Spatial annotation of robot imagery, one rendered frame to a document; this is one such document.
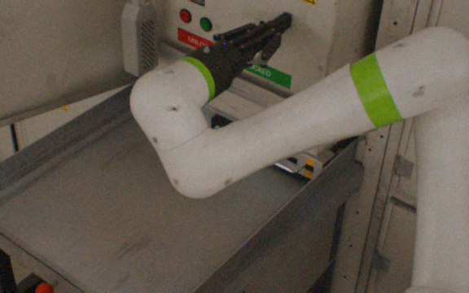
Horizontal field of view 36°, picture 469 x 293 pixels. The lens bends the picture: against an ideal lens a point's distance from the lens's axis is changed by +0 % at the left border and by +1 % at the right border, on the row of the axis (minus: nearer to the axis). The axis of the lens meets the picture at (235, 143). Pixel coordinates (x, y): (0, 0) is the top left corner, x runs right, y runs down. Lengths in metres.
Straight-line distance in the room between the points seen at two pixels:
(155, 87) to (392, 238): 0.83
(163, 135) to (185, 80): 0.10
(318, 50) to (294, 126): 0.35
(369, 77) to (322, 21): 0.34
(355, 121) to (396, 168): 0.52
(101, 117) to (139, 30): 0.28
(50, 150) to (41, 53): 0.26
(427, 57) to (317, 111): 0.19
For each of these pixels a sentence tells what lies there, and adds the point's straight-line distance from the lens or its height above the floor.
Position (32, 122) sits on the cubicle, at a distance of 2.66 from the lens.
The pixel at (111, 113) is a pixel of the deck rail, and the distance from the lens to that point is 1.83.
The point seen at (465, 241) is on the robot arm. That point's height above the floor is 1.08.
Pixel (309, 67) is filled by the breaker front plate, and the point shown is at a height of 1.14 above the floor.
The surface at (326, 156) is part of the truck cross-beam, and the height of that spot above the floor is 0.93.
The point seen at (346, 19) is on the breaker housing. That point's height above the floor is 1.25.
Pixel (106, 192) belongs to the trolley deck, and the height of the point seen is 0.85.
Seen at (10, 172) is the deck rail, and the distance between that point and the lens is 1.68.
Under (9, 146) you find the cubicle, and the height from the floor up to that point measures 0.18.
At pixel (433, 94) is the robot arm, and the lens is 1.13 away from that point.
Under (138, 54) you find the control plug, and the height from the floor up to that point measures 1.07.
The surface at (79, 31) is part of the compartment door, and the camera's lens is 1.87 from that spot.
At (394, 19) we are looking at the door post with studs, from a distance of 1.52.
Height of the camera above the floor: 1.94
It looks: 38 degrees down
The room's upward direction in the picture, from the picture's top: 3 degrees clockwise
